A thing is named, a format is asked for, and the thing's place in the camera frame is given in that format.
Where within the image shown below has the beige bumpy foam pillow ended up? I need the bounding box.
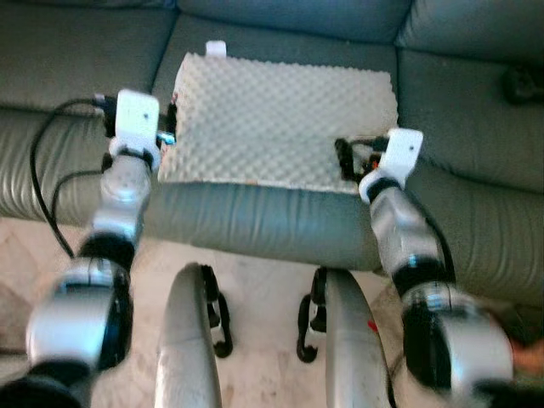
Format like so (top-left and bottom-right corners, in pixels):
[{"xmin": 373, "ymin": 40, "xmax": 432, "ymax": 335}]
[{"xmin": 157, "ymin": 53, "xmax": 400, "ymax": 195}]

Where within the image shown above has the grey-green leather sofa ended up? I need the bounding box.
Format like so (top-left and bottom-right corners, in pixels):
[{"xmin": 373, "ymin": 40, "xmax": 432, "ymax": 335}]
[{"xmin": 0, "ymin": 0, "xmax": 544, "ymax": 307}]

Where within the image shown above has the silver robot right leg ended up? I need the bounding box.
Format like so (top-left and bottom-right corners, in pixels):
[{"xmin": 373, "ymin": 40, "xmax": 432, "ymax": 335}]
[{"xmin": 296, "ymin": 266, "xmax": 396, "ymax": 408}]

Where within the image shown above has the silver robot leg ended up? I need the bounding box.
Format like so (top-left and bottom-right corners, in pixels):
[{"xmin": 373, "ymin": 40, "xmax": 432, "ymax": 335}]
[
  {"xmin": 296, "ymin": 266, "xmax": 396, "ymax": 408},
  {"xmin": 153, "ymin": 262, "xmax": 235, "ymax": 408}
]

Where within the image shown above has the silver robot left leg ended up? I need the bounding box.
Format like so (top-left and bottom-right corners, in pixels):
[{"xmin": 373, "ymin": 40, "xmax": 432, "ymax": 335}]
[{"xmin": 153, "ymin": 262, "xmax": 235, "ymax": 408}]

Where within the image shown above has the person's bare foot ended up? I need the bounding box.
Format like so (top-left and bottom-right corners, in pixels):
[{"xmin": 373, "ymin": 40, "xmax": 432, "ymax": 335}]
[{"xmin": 508, "ymin": 336, "xmax": 544, "ymax": 377}]

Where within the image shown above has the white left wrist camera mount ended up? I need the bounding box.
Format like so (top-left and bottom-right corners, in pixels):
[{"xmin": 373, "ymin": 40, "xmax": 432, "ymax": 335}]
[{"xmin": 113, "ymin": 89, "xmax": 162, "ymax": 168}]

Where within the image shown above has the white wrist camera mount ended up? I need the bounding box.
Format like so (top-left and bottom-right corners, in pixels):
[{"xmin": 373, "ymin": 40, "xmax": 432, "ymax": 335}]
[
  {"xmin": 113, "ymin": 89, "xmax": 162, "ymax": 168},
  {"xmin": 359, "ymin": 127, "xmax": 424, "ymax": 205}
]

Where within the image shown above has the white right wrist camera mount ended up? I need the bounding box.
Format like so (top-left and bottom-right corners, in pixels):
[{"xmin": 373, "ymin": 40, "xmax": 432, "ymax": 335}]
[{"xmin": 359, "ymin": 127, "xmax": 424, "ymax": 205}]

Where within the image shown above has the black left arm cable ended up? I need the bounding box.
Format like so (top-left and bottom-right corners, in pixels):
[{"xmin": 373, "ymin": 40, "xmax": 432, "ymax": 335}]
[{"xmin": 30, "ymin": 96, "xmax": 116, "ymax": 260}]

